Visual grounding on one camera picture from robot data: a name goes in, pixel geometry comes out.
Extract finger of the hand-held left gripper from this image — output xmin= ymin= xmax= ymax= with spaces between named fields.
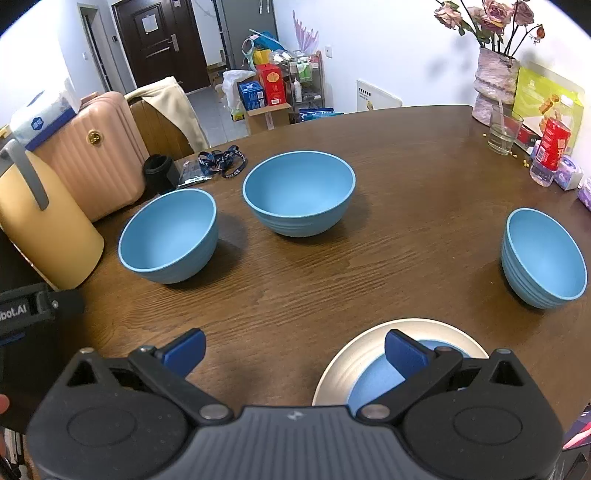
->
xmin=34 ymin=282 xmax=86 ymax=320

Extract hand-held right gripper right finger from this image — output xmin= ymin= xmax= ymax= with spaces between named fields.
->
xmin=355 ymin=329 xmax=532 ymax=423

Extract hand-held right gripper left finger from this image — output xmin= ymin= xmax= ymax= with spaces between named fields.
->
xmin=62 ymin=329 xmax=234 ymax=425

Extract small blue plate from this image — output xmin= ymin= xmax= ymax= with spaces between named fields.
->
xmin=347 ymin=339 xmax=472 ymax=409

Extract large cream plate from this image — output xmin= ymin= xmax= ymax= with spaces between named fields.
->
xmin=312 ymin=318 xmax=491 ymax=409

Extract blue bowl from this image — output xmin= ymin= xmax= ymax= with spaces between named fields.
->
xmin=501 ymin=208 xmax=588 ymax=310
xmin=242 ymin=151 xmax=357 ymax=238
xmin=119 ymin=188 xmax=219 ymax=284

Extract yellow thermos jug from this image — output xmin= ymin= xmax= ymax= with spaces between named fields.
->
xmin=0 ymin=138 xmax=105 ymax=291

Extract pink suitcase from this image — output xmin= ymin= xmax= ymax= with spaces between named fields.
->
xmin=34 ymin=91 xmax=149 ymax=223

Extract black cylindrical cup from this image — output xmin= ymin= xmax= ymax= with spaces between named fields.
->
xmin=142 ymin=154 xmax=180 ymax=195

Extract dark plastic packet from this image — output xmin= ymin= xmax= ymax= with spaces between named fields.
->
xmin=177 ymin=159 xmax=213 ymax=190

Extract white blue tissue pack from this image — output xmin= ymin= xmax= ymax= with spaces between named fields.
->
xmin=10 ymin=78 xmax=81 ymax=151

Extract dark red printed box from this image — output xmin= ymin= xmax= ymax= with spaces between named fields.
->
xmin=561 ymin=404 xmax=591 ymax=455

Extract wooden chair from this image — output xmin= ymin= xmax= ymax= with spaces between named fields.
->
xmin=124 ymin=92 xmax=195 ymax=160

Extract scattered yellow kernels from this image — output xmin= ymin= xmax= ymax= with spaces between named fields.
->
xmin=481 ymin=132 xmax=531 ymax=166

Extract clear drinking glass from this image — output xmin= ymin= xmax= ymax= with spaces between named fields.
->
xmin=488 ymin=105 xmax=525 ymax=155

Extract brown cardboard box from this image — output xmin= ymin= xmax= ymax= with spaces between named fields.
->
xmin=242 ymin=102 xmax=293 ymax=136

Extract red black flat box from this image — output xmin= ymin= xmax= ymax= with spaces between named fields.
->
xmin=517 ymin=124 xmax=543 ymax=148

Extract clear glass straw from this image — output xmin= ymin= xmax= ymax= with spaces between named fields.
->
xmin=489 ymin=105 xmax=509 ymax=136

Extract blue printed bag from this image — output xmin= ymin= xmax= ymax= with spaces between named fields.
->
xmin=298 ymin=107 xmax=345 ymax=123

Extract red label water bottle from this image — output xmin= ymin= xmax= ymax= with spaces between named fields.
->
xmin=529 ymin=95 xmax=574 ymax=186

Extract white flat panel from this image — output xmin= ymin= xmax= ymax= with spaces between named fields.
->
xmin=356 ymin=78 xmax=402 ymax=112

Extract blue carton box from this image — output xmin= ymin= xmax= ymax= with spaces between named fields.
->
xmin=238 ymin=79 xmax=267 ymax=110

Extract dark brown door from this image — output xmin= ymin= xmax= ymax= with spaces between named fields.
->
xmin=112 ymin=0 xmax=211 ymax=93

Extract white plastic bag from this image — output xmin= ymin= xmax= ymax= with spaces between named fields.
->
xmin=222 ymin=69 xmax=257 ymax=121

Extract red gift box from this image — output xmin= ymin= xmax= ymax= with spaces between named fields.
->
xmin=255 ymin=63 xmax=287 ymax=106

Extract pink textured vase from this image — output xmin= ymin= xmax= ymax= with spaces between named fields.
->
xmin=472 ymin=47 xmax=521 ymax=126

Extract metal storage rack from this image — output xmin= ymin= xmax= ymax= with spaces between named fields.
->
xmin=281 ymin=51 xmax=324 ymax=123

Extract green printed box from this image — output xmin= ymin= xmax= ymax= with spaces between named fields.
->
xmin=512 ymin=66 xmax=585 ymax=155

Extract blue green tote bag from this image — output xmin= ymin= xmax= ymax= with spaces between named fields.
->
xmin=242 ymin=30 xmax=282 ymax=70

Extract grey refrigerator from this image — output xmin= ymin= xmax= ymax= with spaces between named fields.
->
xmin=217 ymin=0 xmax=278 ymax=70

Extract purple dried flower bundle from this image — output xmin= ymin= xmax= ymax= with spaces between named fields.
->
xmin=292 ymin=10 xmax=320 ymax=56

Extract dried pink roses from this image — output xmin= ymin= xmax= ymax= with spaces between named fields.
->
xmin=433 ymin=0 xmax=548 ymax=58

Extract dark blue lanyard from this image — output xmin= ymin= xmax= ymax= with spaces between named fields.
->
xmin=198 ymin=145 xmax=249 ymax=178

